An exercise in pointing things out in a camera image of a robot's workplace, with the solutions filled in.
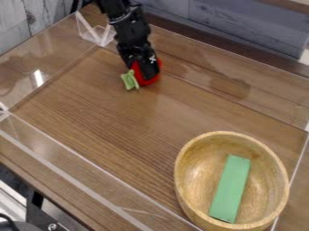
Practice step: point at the green rectangular block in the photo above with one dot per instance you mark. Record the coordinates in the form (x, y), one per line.
(226, 202)

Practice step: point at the wooden oval bowl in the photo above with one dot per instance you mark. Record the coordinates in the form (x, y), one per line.
(197, 171)

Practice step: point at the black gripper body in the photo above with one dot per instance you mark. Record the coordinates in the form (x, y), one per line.
(141, 47)

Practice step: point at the clear acrylic corner bracket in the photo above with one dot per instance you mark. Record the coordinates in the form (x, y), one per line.
(99, 35)

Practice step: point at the red plush strawberry toy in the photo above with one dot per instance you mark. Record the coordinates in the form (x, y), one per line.
(133, 77)

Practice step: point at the clear acrylic barrier panel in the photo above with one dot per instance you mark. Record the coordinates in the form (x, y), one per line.
(115, 188)

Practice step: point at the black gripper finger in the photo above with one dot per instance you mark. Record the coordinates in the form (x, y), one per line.
(129, 58)
(149, 67)

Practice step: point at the black table leg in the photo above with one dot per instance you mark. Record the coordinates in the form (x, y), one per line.
(34, 203)

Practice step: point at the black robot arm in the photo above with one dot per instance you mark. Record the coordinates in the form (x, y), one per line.
(133, 30)

